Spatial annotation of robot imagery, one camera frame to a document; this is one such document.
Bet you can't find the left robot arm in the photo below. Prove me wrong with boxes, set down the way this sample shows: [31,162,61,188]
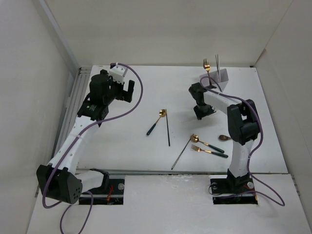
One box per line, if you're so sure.
[36,67,135,204]

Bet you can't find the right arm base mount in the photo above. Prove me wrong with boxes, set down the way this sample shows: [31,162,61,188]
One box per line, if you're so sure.
[209,177,258,205]

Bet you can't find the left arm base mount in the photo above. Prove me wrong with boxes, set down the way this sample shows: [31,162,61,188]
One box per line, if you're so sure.
[90,175,125,205]

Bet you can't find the brown wooden spoon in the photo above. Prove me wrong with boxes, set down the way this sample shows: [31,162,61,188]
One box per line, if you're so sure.
[218,135,232,141]

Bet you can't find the gold fork green handle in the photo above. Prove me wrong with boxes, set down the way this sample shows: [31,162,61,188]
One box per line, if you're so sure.
[203,58,212,85]
[191,145,229,158]

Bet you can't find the black chopstick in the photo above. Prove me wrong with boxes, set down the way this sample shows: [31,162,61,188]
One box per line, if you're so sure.
[165,109,171,147]
[171,137,191,170]

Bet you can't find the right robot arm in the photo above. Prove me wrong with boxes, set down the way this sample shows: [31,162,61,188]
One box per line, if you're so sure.
[189,82,262,194]

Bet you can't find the white three-slot utensil container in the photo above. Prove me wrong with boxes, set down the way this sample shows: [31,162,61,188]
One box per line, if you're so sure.
[199,68,229,91]

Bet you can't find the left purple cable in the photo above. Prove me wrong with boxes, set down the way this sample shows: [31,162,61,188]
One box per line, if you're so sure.
[41,62,144,233]

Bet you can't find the aluminium rail frame left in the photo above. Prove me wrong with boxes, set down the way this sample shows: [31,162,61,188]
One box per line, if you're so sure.
[50,66,92,159]

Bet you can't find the gold spoon green handle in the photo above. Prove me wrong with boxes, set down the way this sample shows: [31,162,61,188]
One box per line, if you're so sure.
[146,109,167,136]
[190,134,225,153]

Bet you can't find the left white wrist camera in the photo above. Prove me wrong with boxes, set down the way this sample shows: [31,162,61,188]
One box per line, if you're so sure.
[108,63,128,84]

